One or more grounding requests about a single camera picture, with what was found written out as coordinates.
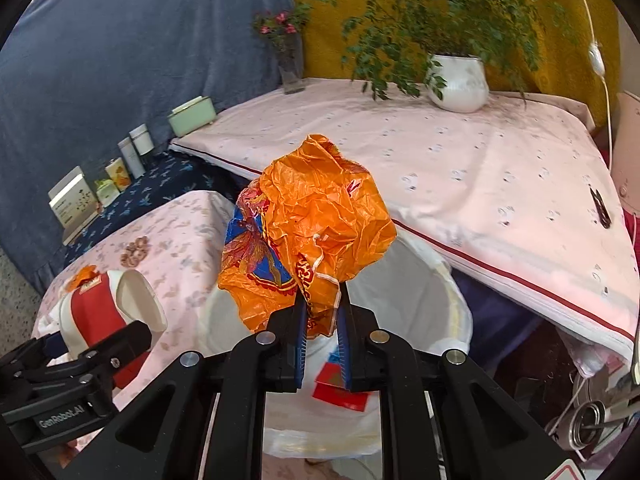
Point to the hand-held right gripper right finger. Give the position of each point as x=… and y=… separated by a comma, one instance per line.
x=342, y=355

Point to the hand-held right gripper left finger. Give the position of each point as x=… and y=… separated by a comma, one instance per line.
x=301, y=350

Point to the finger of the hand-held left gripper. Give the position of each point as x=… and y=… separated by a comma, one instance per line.
x=127, y=342
x=30, y=357

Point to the white towel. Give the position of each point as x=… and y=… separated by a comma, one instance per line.
x=45, y=325

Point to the red and white paper cup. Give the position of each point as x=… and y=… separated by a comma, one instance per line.
x=95, y=310

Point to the white lined waste bin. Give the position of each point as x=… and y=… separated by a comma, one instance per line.
x=430, y=310

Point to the orange plastic bag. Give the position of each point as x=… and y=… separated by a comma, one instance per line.
x=320, y=200

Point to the red packet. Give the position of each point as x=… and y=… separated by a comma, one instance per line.
x=340, y=395

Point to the small orange wrapper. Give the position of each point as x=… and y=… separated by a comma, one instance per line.
x=82, y=276

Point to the pink floral blanket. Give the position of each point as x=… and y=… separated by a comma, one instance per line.
x=185, y=240

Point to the white open card box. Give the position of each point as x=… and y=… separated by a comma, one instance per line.
x=72, y=205

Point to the small white green pack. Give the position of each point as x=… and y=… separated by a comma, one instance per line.
x=106, y=194

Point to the dark purple cloth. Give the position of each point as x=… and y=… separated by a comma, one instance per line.
x=495, y=315

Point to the navy floral cloth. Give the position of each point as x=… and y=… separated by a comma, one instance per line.
x=150, y=185

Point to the orange printed can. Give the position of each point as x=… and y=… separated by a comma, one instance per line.
x=118, y=175

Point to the tall white bottle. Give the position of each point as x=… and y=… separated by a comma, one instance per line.
x=129, y=155

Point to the white jar with dark base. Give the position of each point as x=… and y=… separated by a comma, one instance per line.
x=141, y=141

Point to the pink mattress pad red trim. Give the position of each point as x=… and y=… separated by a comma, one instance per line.
x=400, y=160

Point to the green tissue box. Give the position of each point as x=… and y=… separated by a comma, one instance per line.
x=192, y=117

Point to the round metal object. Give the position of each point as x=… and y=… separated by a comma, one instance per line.
x=592, y=422

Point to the glass vase with pink flowers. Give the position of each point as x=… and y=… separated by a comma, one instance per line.
x=291, y=72

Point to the blue-grey backdrop cloth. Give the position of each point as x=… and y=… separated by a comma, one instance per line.
x=100, y=60

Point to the green plant in white pot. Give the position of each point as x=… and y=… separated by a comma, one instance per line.
x=457, y=85

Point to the black clip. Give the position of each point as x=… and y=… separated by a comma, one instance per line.
x=600, y=210

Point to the yellow backdrop cloth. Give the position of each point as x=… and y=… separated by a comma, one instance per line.
x=550, y=75

